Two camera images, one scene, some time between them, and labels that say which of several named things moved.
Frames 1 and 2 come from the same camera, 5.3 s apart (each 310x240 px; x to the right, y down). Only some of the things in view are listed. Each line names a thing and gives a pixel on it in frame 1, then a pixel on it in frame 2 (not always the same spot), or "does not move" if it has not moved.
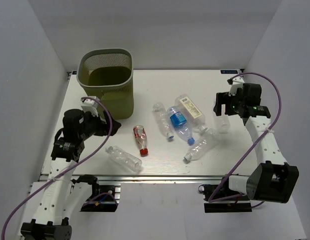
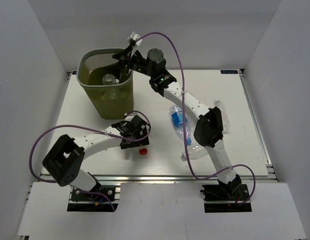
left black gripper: [103, 127] -> [142, 142]
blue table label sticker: [229, 71] does not move
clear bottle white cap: [160, 111] -> [109, 79]
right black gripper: [223, 98] -> [123, 55]
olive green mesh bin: [107, 74] does not move
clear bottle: [224, 123] does not move
